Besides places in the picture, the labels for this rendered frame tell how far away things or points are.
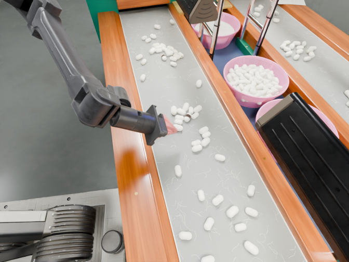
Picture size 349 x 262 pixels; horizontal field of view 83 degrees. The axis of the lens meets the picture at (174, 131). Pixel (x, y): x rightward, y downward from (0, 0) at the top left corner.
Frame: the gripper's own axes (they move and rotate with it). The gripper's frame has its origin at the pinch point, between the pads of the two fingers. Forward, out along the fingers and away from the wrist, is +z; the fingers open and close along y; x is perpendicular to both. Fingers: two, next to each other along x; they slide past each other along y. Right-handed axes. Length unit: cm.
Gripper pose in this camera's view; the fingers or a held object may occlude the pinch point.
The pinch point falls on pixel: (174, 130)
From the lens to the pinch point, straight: 60.4
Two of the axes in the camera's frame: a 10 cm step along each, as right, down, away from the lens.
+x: -6.2, 5.7, 5.4
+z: 7.4, 2.0, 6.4
